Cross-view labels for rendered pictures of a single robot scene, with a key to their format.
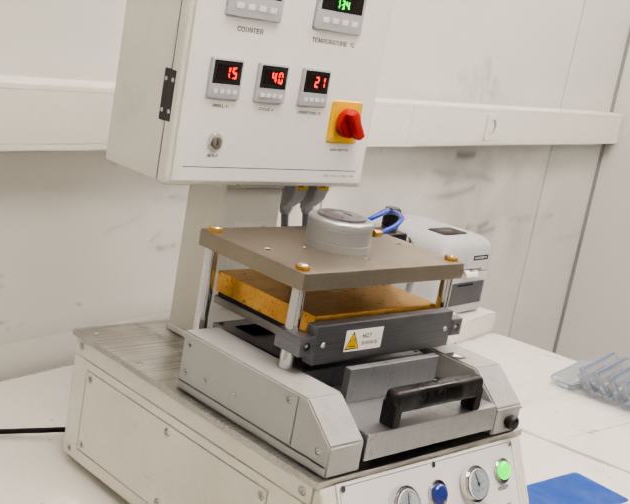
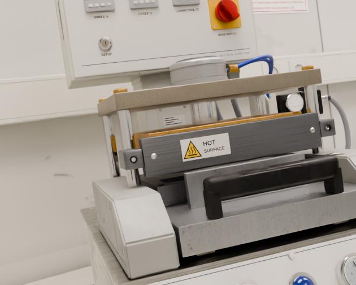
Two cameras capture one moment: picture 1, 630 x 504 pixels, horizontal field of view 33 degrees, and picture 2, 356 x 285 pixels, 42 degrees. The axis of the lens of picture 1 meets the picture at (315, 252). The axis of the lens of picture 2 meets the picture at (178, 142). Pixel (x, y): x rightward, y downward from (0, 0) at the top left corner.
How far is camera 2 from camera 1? 77 cm
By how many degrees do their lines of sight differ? 31
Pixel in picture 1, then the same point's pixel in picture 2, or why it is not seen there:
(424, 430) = (265, 219)
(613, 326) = not seen: outside the picture
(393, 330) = (243, 136)
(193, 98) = (74, 14)
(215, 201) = not seen: hidden behind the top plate
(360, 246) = (207, 76)
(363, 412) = (201, 211)
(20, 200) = (92, 149)
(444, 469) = (310, 260)
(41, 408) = not seen: hidden behind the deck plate
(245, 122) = (129, 25)
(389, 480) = (226, 276)
